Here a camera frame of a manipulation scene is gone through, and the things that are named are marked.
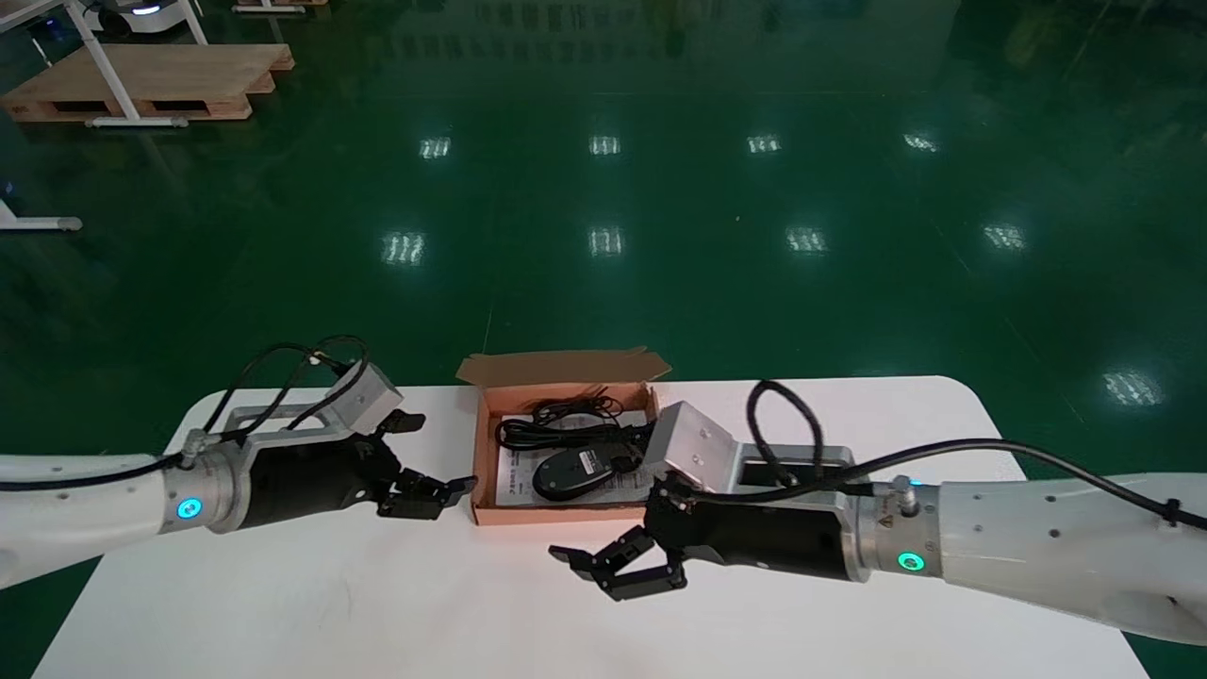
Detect brown cardboard storage box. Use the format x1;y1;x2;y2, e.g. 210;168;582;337
457;346;674;525

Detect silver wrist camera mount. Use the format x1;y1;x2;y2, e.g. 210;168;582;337
641;401;855;497
222;361;405;446

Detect black USB cable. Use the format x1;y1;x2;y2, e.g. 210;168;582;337
495;387;657;455

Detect white table foot bar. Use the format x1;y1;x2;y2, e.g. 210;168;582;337
0;196;84;233

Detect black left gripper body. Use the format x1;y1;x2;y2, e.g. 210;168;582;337
247;435;403;530

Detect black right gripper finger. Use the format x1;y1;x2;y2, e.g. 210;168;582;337
598;555;690;603
549;525;654;579

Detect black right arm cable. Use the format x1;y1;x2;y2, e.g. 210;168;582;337
749;379;1207;530

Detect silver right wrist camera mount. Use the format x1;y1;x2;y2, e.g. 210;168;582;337
641;401;855;497

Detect white printed instruction sheet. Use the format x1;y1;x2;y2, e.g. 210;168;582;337
496;441;653;506

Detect white mobile robot with light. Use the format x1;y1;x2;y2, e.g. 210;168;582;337
83;0;186;38

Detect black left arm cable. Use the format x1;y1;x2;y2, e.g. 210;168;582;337
0;335;372;492

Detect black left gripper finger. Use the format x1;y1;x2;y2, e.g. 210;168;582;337
377;468;479;522
373;409;428;441

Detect white table leg frame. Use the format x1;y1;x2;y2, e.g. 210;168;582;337
0;0;210;129

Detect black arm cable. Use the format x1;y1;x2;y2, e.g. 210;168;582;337
749;379;1207;530
0;335;372;492

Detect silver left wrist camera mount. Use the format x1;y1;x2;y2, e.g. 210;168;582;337
222;361;405;446

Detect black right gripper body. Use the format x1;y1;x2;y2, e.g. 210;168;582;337
647;477;855;582

